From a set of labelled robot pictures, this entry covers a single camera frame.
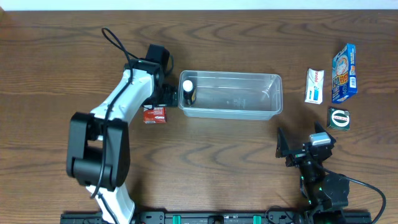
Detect black bottle with white cap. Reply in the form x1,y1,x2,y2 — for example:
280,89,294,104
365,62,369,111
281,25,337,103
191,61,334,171
182,80,196,105

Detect red orange medicine box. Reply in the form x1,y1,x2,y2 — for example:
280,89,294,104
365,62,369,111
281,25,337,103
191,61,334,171
143,105,167,124

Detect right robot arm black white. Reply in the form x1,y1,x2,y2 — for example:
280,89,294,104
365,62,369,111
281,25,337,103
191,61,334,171
275,122,349,223

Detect blue KoolFever box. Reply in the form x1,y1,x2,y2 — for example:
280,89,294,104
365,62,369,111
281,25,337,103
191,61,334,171
331,44,358,104

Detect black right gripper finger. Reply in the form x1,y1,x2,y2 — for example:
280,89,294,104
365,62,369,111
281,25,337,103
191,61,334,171
314,121,336,144
275,128,289,157

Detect clear plastic container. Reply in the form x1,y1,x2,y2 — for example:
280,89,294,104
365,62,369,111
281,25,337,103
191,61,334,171
178,70,283,121

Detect white Panadol box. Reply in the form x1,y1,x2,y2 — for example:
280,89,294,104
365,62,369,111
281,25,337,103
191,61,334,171
305,68,324,105

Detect green round tin box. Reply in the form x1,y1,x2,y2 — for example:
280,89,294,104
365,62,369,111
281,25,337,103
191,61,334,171
327,107,351,131

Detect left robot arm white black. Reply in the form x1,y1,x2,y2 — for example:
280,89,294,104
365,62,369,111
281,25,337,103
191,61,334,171
60,44,178,223

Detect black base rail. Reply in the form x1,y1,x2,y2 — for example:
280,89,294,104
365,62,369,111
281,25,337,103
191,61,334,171
60,210,373,224

